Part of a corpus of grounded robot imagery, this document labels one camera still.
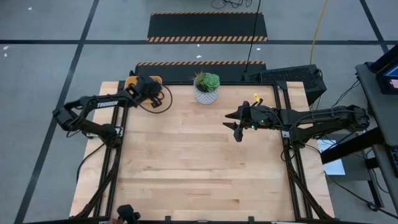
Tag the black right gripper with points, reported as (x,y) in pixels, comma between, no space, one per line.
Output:
(255,117)

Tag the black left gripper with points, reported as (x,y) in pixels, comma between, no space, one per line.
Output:
(147,88)

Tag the dark side desk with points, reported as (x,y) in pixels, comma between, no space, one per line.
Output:
(373,102)

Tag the black monitor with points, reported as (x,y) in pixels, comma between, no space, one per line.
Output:
(388,84)

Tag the white paper sheet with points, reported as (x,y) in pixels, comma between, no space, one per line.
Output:
(335,166)

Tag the black hazard-striped floor ramp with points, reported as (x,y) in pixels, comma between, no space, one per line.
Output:
(180,71)
(206,26)

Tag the yellow plastic basket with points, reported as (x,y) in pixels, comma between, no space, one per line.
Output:
(129,81)

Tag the succulent in patterned pot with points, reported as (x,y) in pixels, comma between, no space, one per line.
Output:
(206,90)

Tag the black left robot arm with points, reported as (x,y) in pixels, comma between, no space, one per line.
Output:
(107,103)

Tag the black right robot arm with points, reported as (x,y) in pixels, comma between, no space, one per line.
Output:
(326,116)

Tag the black handheld object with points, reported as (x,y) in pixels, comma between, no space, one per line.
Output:
(127,213)

